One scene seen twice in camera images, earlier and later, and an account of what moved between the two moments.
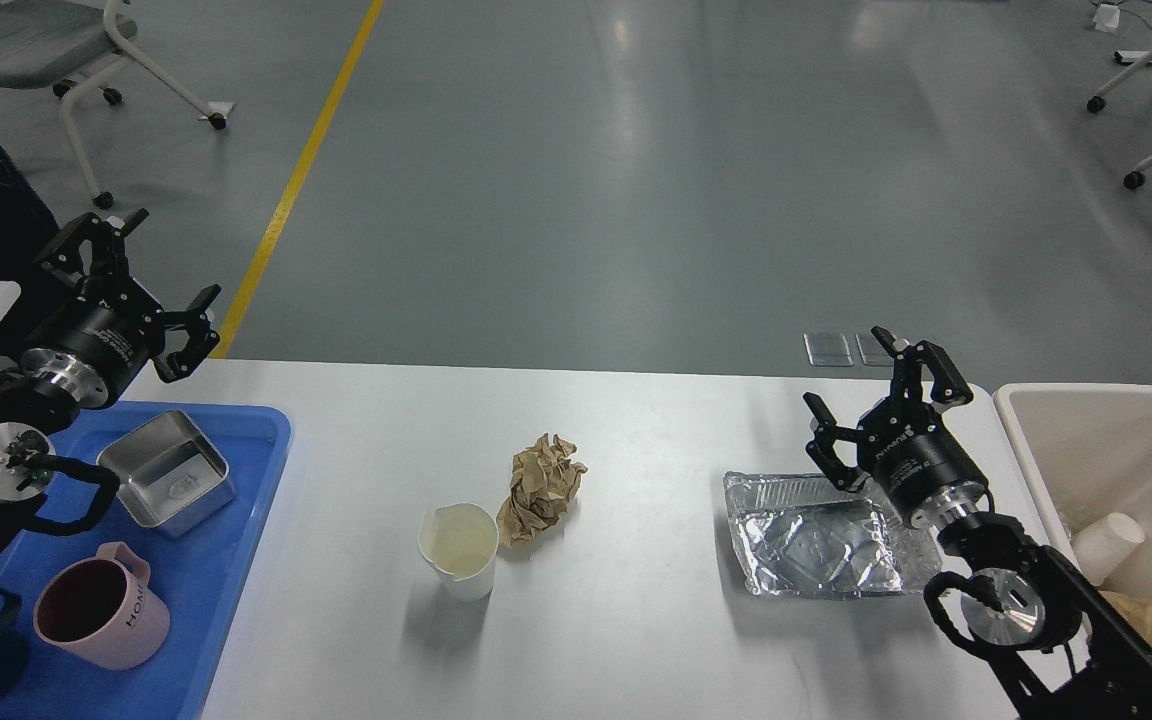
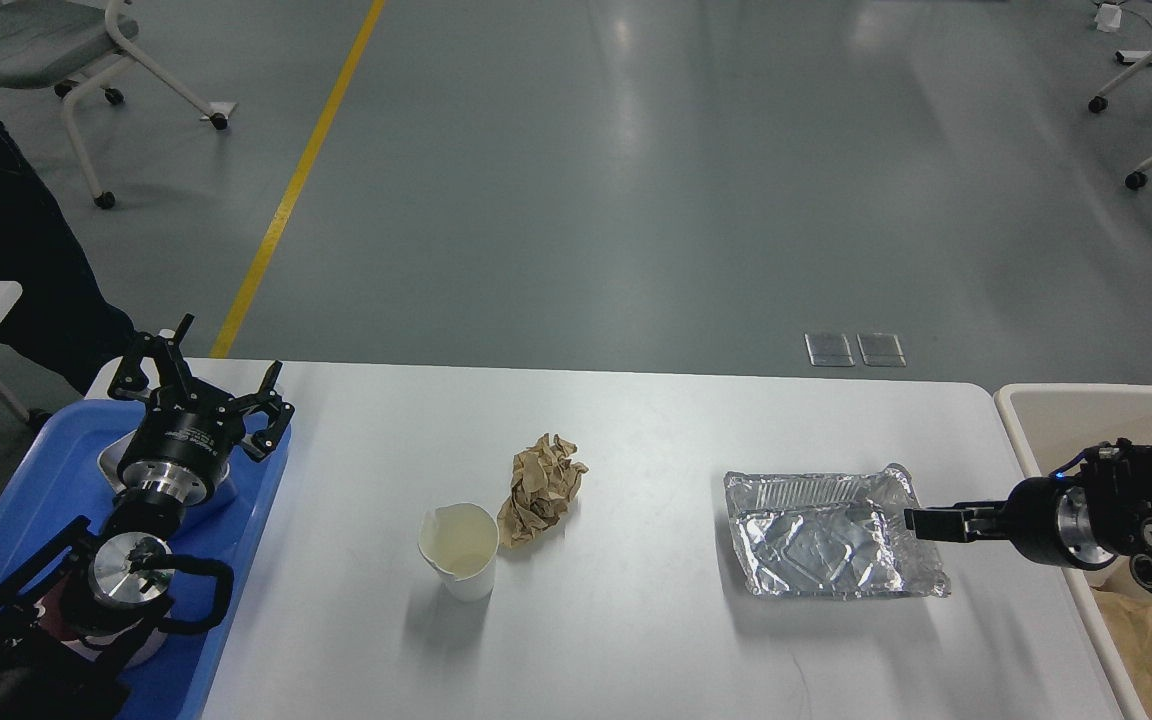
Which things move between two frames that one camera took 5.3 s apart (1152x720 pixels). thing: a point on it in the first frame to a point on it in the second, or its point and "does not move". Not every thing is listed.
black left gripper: (96, 347) to (183, 445)
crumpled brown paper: (544, 479) does not move
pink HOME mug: (101, 610) does not move
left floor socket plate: (827, 350) does not move
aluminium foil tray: (803, 535) does not move
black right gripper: (924, 467) to (1032, 522)
